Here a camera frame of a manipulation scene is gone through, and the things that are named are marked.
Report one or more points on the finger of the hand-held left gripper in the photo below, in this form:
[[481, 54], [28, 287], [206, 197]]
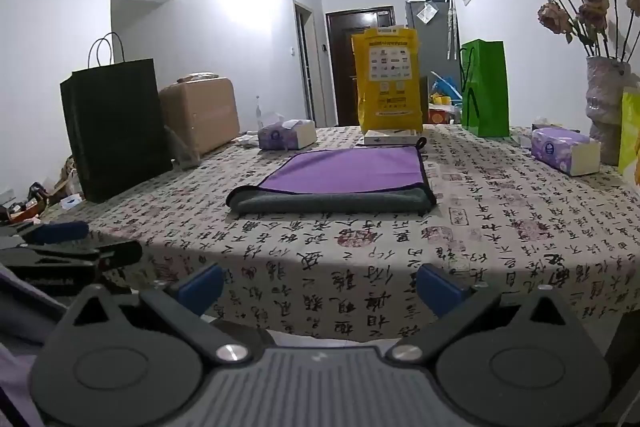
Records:
[[107, 253], [55, 232]]

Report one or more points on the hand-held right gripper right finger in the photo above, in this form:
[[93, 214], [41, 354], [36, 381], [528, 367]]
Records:
[[440, 289]]

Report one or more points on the dark wooden door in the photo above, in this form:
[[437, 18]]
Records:
[[357, 67]]

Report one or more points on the purple cloth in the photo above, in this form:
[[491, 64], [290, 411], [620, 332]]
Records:
[[20, 372]]

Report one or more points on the black paper bag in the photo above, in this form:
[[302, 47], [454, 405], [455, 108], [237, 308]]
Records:
[[117, 127]]

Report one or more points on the yellow printed bag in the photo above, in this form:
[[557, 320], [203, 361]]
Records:
[[389, 79]]

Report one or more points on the purple and grey towel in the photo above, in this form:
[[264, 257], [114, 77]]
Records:
[[345, 174]]

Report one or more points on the green paper bag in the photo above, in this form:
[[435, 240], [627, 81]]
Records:
[[484, 87]]

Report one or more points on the clear plastic bottle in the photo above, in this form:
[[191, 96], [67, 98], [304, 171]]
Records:
[[258, 109]]

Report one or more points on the flat white box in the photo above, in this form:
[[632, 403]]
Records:
[[390, 137]]

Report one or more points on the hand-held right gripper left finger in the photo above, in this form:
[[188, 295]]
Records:
[[202, 287]]

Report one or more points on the grey refrigerator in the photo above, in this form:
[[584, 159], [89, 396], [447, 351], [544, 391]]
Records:
[[431, 42]]

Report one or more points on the brown cardboard box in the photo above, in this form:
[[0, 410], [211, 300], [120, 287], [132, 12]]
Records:
[[202, 112]]

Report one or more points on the grey textured vase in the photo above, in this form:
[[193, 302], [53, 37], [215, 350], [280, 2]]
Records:
[[607, 107]]

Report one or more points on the purple tissue pack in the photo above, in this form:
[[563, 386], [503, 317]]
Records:
[[287, 134], [565, 149]]

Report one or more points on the printed tablecloth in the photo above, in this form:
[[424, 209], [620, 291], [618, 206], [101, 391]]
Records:
[[450, 227]]

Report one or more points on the yellow-green bag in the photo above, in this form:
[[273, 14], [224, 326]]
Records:
[[630, 137]]

